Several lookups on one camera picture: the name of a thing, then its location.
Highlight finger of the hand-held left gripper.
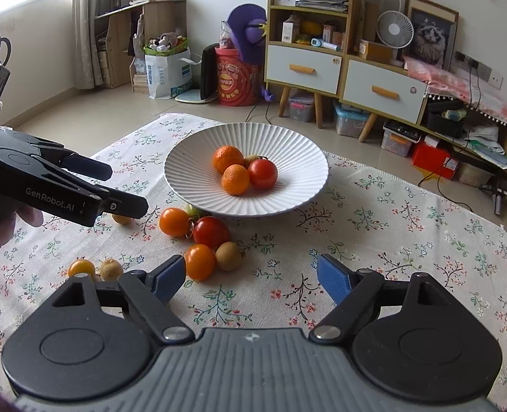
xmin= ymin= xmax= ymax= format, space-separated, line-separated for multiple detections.
xmin=59 ymin=151 xmax=114 ymax=182
xmin=95 ymin=185 xmax=149 ymax=220

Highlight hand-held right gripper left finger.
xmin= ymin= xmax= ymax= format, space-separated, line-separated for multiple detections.
xmin=49 ymin=254 xmax=195 ymax=345

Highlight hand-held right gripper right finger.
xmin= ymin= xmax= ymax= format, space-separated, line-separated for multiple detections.
xmin=310 ymin=254 xmax=451 ymax=344

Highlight orange tomato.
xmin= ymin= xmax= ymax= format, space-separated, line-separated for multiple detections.
xmin=184 ymin=244 xmax=217 ymax=282
xmin=159 ymin=208 xmax=193 ymax=237

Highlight red tomato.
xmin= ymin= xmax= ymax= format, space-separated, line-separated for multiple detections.
xmin=247 ymin=159 xmax=279 ymax=190
xmin=192 ymin=216 xmax=231 ymax=250

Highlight small yellow tomato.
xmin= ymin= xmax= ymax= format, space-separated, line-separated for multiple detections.
xmin=67 ymin=259 xmax=96 ymax=279

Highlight white ribbed plate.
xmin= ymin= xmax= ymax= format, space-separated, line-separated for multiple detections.
xmin=164 ymin=122 xmax=330 ymax=219

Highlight person's left hand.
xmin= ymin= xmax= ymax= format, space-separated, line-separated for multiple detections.
xmin=0 ymin=204 xmax=45 ymax=264

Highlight floral tablecloth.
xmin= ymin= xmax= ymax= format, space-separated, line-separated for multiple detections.
xmin=0 ymin=113 xmax=507 ymax=412

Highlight orange tangerine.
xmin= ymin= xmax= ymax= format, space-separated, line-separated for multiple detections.
xmin=221 ymin=164 xmax=251 ymax=196
xmin=212 ymin=145 xmax=245 ymax=175

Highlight white paper bag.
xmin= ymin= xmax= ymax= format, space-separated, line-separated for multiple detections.
xmin=145 ymin=49 xmax=194 ymax=99

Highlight light blue bathroom scale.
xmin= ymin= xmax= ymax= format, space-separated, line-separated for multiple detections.
xmin=176 ymin=90 xmax=217 ymax=104

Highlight plush toys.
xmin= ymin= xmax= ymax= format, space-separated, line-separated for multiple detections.
xmin=148 ymin=32 xmax=188 ymax=54

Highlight beige curtain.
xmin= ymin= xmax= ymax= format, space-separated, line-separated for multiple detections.
xmin=72 ymin=0 xmax=108 ymax=89

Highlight black flat panel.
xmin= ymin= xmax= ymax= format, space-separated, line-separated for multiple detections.
xmin=199 ymin=44 xmax=220 ymax=101

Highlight red box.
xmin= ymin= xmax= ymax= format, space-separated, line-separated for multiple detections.
xmin=411 ymin=141 xmax=458 ymax=180

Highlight clear box of tools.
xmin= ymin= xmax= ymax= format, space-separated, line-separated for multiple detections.
xmin=382 ymin=120 xmax=421 ymax=158

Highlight blue lid storage box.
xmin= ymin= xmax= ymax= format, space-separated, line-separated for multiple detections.
xmin=333 ymin=103 xmax=371 ymax=138

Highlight wooden bookshelf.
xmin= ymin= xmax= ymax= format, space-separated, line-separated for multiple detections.
xmin=94 ymin=0 xmax=187 ymax=89

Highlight red bucket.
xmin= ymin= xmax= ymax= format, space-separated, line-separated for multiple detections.
xmin=215 ymin=46 xmax=263 ymax=106

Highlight clear plastic tub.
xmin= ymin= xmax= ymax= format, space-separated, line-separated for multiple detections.
xmin=455 ymin=161 xmax=494 ymax=187

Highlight small clear storage box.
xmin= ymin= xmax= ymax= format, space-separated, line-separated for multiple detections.
xmin=288 ymin=94 xmax=315 ymax=123

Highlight black hand tool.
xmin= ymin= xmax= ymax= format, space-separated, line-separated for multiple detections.
xmin=481 ymin=176 xmax=507 ymax=215

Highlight black basket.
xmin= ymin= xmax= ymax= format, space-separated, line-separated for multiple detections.
xmin=425 ymin=101 xmax=466 ymax=138

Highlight low wooden drawer cabinet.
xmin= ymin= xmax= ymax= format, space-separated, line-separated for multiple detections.
xmin=341 ymin=54 xmax=430 ymax=143

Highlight loose papers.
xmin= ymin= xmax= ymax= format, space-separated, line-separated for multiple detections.
xmin=463 ymin=124 xmax=507 ymax=168

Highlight purple plush hat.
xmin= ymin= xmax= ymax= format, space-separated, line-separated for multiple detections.
xmin=227 ymin=3 xmax=268 ymax=64

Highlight tall wooden shelf cabinet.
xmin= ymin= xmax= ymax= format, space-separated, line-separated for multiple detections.
xmin=264 ymin=0 xmax=362 ymax=128

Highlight cardboard box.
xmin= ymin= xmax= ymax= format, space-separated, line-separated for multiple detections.
xmin=358 ymin=39 xmax=393 ymax=63

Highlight pink cloth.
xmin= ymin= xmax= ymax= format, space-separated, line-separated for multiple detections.
xmin=403 ymin=56 xmax=507 ymax=134

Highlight white carton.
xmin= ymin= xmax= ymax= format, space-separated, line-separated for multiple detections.
xmin=281 ymin=14 xmax=302 ymax=44

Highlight small medicine boxes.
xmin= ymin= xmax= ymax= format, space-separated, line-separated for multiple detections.
xmin=322 ymin=23 xmax=344 ymax=48

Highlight yellow round container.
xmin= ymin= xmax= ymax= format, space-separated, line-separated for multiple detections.
xmin=300 ymin=21 xmax=324 ymax=40

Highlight small white desk fan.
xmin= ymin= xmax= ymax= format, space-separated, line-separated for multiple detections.
xmin=376 ymin=11 xmax=415 ymax=67

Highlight framed cat picture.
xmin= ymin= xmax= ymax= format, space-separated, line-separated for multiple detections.
xmin=401 ymin=0 xmax=460 ymax=69

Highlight black cable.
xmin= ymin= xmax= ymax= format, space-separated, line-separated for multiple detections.
xmin=245 ymin=101 xmax=280 ymax=124

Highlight wall socket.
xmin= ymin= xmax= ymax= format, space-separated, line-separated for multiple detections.
xmin=455 ymin=51 xmax=504 ymax=89

